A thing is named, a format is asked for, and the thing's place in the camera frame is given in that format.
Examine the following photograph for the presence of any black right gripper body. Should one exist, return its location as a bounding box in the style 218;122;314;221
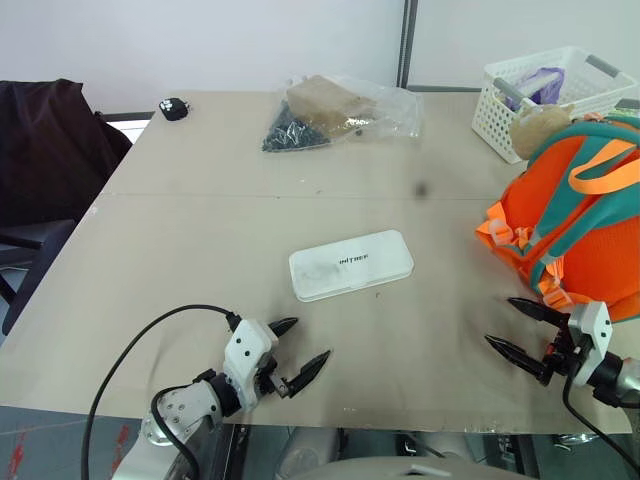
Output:
545;313;587;385

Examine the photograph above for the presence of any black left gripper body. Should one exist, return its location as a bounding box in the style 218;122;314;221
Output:
254;355;294;400

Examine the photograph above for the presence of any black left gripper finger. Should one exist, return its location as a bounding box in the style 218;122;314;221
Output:
267;316;300;342
283;349;333;400

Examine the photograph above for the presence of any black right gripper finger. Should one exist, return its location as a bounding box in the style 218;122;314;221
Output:
484;334;552;387
506;296;572;327

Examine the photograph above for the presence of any orange and teal backpack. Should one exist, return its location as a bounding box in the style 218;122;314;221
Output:
474;111;640;324

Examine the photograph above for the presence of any white plastic case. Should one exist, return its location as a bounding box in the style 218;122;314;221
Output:
287;228;416;303

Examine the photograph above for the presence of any beige fluffy plush toy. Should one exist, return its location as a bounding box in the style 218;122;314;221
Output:
509;101;577;162

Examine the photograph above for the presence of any pile of black screws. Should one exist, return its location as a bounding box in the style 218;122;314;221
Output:
260;99;332;154

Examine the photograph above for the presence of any white plastic lattice basket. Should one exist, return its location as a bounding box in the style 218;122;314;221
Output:
470;45;639;166

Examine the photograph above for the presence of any beige foam block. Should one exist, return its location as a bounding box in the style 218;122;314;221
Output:
285;74;379;135

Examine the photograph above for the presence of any purple plastic bag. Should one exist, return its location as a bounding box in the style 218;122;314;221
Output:
504;65;567;112

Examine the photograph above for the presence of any clear plastic bag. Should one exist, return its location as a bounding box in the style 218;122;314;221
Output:
259;73;426;155

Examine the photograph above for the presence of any small black device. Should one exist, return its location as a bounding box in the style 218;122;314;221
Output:
157;96;192;122

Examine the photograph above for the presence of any black chair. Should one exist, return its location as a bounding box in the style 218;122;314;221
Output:
0;217;77;338

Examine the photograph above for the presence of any black cloth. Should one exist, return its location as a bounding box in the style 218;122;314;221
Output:
0;78;134;229

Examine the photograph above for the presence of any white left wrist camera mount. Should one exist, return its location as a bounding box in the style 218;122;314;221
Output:
221;319;280;414

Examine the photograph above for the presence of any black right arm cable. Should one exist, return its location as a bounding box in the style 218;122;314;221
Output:
561;373;640;472

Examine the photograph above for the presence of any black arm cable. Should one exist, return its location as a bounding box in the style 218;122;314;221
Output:
80;304;244;480
561;373;640;472

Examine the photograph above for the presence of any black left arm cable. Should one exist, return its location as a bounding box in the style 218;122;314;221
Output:
80;304;244;480

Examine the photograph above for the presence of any grey vertical wall post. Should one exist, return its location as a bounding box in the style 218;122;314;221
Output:
396;0;420;89

